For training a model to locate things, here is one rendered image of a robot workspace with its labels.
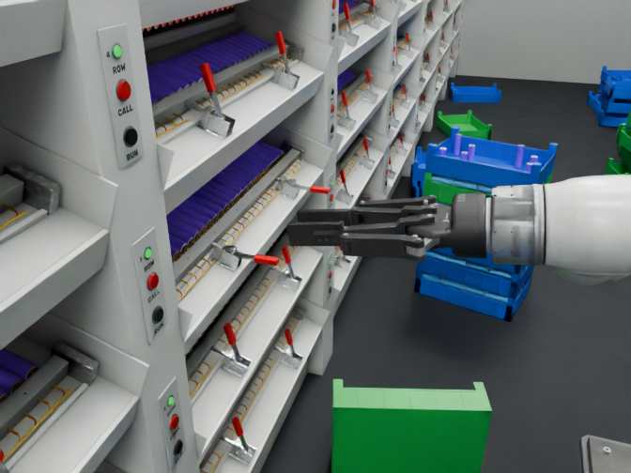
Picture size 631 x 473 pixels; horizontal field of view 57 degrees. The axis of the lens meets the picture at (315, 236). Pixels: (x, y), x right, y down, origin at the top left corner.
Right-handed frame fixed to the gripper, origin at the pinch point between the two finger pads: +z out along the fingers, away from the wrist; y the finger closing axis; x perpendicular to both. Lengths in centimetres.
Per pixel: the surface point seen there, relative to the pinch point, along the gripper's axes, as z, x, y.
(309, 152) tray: 17, 6, -48
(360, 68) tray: 21, 3, -118
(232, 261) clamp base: 15.7, 7.4, -4.2
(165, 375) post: 15.4, 10.6, 17.3
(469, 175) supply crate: -12, 28, -89
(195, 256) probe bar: 18.9, 4.4, -0.3
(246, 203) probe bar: 18.9, 4.4, -18.7
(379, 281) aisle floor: 18, 66, -96
